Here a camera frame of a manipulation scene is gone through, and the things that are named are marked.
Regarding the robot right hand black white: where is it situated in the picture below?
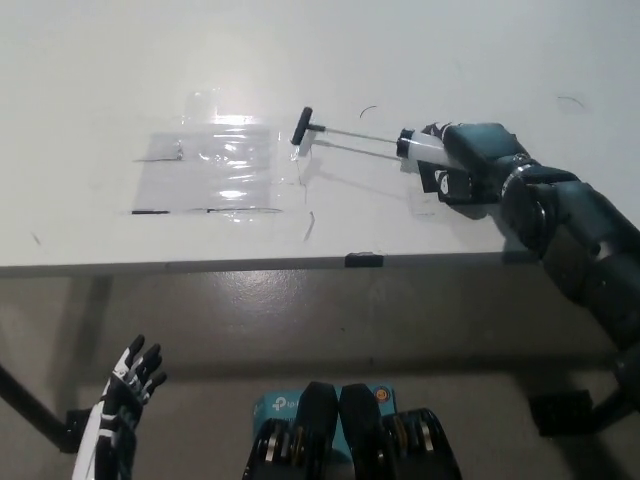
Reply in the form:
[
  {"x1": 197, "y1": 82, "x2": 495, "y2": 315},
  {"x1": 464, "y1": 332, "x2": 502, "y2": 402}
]
[{"x1": 417, "y1": 120, "x2": 533, "y2": 203}]

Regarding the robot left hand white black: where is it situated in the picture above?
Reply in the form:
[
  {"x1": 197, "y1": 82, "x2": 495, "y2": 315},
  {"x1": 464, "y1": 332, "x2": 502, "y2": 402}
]
[{"x1": 72, "y1": 333, "x2": 169, "y2": 480}]

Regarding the white air pump black handle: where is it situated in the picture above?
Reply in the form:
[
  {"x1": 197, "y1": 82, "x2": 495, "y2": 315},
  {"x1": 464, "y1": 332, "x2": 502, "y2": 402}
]
[{"x1": 290, "y1": 105, "x2": 456, "y2": 169}]

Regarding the black tape square patch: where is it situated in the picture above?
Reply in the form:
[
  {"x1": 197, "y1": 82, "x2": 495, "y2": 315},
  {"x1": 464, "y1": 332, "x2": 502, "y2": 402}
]
[{"x1": 418, "y1": 162, "x2": 503, "y2": 205}]

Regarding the clear taped plastic sheet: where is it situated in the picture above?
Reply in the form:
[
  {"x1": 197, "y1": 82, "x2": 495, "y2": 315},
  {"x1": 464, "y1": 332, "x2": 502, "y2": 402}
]
[{"x1": 119, "y1": 87, "x2": 311, "y2": 218}]

